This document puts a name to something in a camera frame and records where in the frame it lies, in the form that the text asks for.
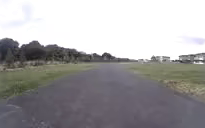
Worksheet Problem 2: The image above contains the grey asphalt path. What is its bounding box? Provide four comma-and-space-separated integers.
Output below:
0, 63, 205, 128

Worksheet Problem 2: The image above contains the pale building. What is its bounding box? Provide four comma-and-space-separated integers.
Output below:
150, 55, 172, 64

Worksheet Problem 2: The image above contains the row of trees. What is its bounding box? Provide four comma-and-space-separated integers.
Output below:
0, 37, 138, 65

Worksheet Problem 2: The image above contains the grass field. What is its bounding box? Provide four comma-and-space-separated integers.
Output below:
0, 62, 99, 103
124, 62, 205, 103

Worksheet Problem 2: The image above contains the row of buildings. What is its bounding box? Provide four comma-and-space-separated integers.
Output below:
178, 52, 205, 65

